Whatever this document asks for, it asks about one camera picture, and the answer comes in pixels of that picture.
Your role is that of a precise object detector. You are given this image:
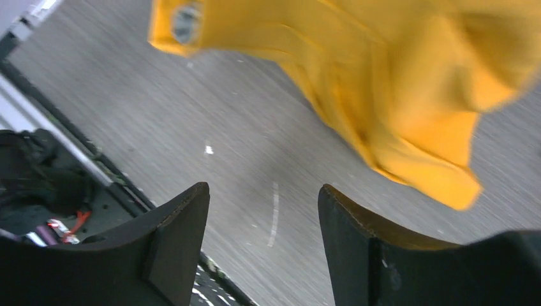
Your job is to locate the aluminium rail frame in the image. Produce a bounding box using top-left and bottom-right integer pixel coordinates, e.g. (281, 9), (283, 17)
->
(1, 1), (254, 305)

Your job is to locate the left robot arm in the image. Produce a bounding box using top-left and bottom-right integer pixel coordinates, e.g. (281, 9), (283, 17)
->
(1, 129), (96, 235)

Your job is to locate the yellow pleated skirt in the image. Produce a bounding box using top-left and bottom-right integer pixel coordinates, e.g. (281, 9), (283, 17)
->
(149, 1), (540, 210)

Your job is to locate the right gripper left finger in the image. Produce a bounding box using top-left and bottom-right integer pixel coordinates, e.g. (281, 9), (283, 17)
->
(1, 182), (210, 305)

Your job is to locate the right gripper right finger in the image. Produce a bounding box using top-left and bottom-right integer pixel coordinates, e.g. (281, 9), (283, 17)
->
(318, 184), (540, 305)

